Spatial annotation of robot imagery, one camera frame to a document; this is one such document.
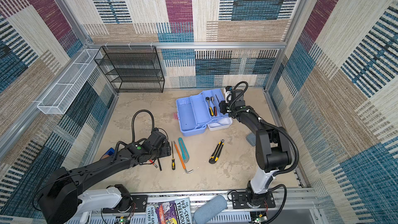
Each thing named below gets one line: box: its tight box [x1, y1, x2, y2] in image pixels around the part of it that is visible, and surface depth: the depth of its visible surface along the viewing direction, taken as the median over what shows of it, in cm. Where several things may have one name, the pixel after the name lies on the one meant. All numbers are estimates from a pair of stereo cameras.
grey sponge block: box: [246, 132, 257, 147], surface depth 94 cm
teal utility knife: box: [177, 137, 190, 164], surface depth 91 cm
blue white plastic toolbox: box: [175, 88, 233, 137], surface depth 98 cm
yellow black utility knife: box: [208, 138, 225, 165], surface depth 90 cm
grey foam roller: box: [193, 194, 227, 224], surface depth 70 cm
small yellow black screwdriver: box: [171, 141, 176, 171], surface depth 86 cm
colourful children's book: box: [145, 197, 193, 224], surface depth 70 cm
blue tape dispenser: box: [100, 147, 116, 160], surface depth 85 cm
